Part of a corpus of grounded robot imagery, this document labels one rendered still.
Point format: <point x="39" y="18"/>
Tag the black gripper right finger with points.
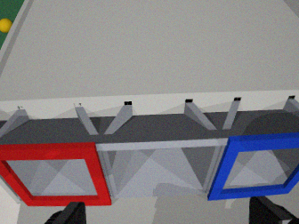
<point x="263" y="211"/>

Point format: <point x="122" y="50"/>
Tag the yellow ball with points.
<point x="5" y="25"/>

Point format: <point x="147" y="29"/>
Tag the red square band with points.
<point x="55" y="151"/>

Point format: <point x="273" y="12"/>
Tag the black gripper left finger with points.
<point x="74" y="213"/>

